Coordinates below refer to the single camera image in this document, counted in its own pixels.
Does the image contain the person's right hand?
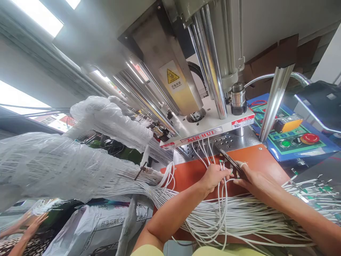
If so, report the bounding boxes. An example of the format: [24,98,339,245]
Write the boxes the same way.
[233,161,268,193]

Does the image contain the person's left hand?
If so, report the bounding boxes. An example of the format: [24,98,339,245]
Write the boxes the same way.
[198,163,233,194]

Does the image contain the black metal mould strip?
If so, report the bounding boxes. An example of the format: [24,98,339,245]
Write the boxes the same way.
[215,146,249,182]

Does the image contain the handful of white cable ends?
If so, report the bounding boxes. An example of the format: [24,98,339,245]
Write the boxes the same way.
[190,140,227,172]

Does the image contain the orange-brown work mat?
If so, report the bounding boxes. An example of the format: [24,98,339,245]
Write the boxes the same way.
[153,145,291,246]

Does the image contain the blue and green control panel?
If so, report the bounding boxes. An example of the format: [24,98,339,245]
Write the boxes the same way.
[246,100,338,162]

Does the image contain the yellow and black sensor box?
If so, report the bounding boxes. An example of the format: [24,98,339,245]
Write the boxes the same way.
[274,114,304,133]

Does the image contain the black lamp head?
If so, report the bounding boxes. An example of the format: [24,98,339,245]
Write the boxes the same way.
[294,80,341,134]

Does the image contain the brown cardboard boxes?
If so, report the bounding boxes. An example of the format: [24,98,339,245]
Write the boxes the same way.
[242,33,323,91]

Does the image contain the vertical moulding machine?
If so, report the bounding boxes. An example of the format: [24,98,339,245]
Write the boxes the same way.
[53,0,265,162]

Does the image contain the white printed sack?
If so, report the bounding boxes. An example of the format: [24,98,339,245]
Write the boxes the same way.
[49,198,156,256]

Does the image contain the ceiling light panel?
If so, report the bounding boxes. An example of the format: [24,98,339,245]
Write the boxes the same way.
[10,0,65,38]

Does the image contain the bundle of loose white cables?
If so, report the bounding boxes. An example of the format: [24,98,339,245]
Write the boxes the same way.
[153,161,318,251]

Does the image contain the brown wire tie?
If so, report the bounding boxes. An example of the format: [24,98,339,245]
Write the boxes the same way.
[134,166,147,181]

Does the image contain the aluminium profile post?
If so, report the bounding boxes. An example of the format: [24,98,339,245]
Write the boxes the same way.
[258,64,295,143]

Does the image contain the pile of cables with connectors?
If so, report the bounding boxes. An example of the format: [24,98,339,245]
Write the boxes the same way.
[282,173,341,222]

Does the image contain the flexible metal lamp hose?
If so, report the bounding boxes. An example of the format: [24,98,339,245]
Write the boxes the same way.
[244,71,312,89]

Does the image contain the plastic-wrapped white cable bundle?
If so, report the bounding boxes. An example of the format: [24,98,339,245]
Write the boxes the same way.
[0,95,167,213]

